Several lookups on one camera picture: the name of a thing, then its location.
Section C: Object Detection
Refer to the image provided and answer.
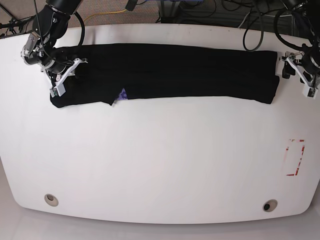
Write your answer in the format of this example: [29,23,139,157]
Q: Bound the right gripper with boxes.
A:
[41,58,88,88]

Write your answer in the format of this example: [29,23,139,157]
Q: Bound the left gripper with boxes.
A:
[281,51,320,90]

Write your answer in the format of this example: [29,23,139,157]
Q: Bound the black T-shirt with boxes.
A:
[50,43,280,108]

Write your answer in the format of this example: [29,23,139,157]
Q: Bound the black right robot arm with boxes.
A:
[21,0,87,97]

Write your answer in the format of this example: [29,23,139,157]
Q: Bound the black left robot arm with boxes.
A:
[273,0,320,98]

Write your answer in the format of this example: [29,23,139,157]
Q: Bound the red tape rectangle marking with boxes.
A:
[283,139,306,177]

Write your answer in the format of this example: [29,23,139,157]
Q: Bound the black tripod stand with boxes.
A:
[0,4,35,39]

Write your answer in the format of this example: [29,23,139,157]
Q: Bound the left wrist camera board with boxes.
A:
[302,85,318,99]

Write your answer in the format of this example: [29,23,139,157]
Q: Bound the yellow cable on floor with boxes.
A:
[83,8,126,22]

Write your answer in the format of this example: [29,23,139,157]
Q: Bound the left table cable grommet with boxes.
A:
[44,194,59,207]

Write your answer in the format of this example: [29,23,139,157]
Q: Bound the table cable grommet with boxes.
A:
[262,199,278,213]
[44,194,59,207]

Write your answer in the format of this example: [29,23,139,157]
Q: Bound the right table cable grommet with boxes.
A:
[262,199,278,213]

